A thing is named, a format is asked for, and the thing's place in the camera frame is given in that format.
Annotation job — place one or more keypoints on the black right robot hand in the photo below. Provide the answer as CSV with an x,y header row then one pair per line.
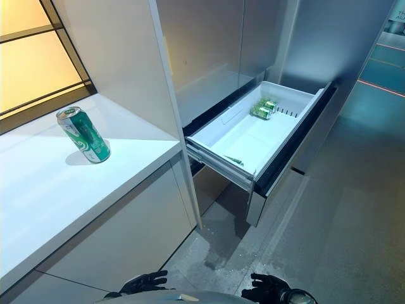
x,y
265,289

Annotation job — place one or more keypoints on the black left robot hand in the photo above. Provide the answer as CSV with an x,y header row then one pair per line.
x,y
142,283

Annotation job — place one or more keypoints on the tall green beer can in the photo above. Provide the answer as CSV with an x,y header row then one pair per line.
x,y
88,136

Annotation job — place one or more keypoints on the silver fridge drawer front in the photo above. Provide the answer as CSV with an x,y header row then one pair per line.
x,y
294,149

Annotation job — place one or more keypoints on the white fridge drawer bin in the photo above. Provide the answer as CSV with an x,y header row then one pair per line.
x,y
240,136

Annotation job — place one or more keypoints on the silver fridge body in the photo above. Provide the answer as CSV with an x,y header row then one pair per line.
x,y
215,47

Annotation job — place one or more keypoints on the grey robot torso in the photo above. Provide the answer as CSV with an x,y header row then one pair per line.
x,y
196,299

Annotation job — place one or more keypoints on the small green scrap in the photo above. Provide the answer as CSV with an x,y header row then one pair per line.
x,y
235,161

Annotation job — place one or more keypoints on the small green drink can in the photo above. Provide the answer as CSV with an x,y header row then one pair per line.
x,y
270,104
262,112

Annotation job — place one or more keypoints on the white tall cabinet panel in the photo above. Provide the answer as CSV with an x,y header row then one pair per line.
x,y
120,63

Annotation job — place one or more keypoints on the black framed lit window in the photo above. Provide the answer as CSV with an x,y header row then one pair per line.
x,y
31,57

